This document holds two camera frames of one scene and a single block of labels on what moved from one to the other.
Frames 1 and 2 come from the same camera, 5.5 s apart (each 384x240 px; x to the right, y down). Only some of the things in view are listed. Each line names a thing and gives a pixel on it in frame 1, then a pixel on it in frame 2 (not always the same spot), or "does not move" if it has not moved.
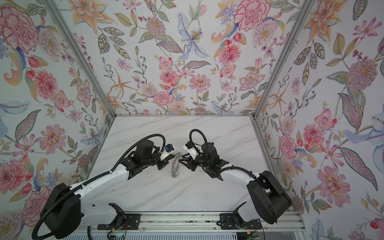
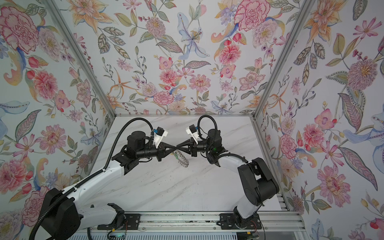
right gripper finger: x=188 y=160 → x=184 y=147
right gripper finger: x=190 y=165 → x=184 y=153
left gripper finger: x=165 y=161 → x=170 y=148
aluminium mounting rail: x=206 y=223 does not move
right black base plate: x=227 y=221 does not move
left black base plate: x=131 y=222 does not move
